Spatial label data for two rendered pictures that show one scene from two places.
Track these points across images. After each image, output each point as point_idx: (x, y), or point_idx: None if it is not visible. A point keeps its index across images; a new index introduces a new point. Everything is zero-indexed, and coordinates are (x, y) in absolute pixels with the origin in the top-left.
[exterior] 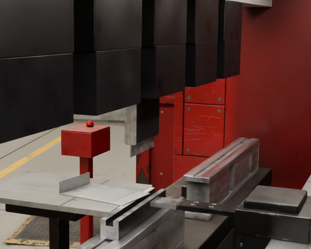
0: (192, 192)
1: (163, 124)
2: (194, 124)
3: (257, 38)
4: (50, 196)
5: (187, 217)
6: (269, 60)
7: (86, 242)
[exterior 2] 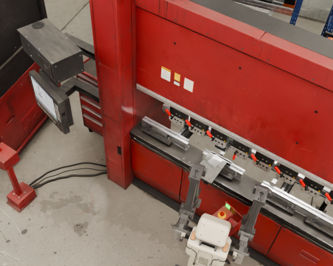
0: (186, 145)
1: None
2: (127, 125)
3: (139, 93)
4: (215, 170)
5: (186, 150)
6: (141, 95)
7: (232, 168)
